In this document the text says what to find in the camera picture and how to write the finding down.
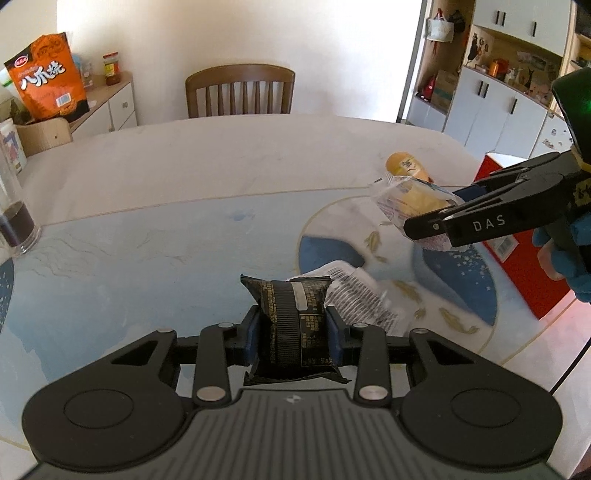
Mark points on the red lidded sauce jar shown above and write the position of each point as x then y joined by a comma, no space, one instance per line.
111,68

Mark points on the red cardboard box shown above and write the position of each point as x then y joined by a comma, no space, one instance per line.
518,258

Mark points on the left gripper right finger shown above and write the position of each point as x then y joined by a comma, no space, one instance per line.
364,346

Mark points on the yellow bread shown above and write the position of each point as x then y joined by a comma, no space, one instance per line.
403,197

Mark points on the blue gloved right hand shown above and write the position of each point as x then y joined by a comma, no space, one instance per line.
558,264

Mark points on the yellow capsule toy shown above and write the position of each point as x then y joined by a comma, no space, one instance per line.
405,164

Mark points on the white wall cabinet unit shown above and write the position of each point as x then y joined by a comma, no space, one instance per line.
490,88

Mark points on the white sideboard cabinet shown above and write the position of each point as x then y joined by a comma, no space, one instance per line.
111,108

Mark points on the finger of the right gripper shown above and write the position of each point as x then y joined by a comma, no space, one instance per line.
432,224
471,192

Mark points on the orange snack bag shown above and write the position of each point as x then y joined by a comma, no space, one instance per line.
47,79

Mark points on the black gold snack packet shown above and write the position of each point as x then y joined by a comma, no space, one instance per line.
292,334

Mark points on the glass jar dark contents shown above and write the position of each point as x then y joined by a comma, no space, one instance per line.
18,228

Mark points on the far wooden chair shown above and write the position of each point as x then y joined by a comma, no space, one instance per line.
240,89

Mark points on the white printed sachet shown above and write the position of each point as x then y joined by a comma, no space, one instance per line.
358,298

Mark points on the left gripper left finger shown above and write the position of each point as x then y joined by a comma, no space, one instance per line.
219,347

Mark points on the hanging tote bag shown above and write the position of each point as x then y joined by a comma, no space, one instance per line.
439,29

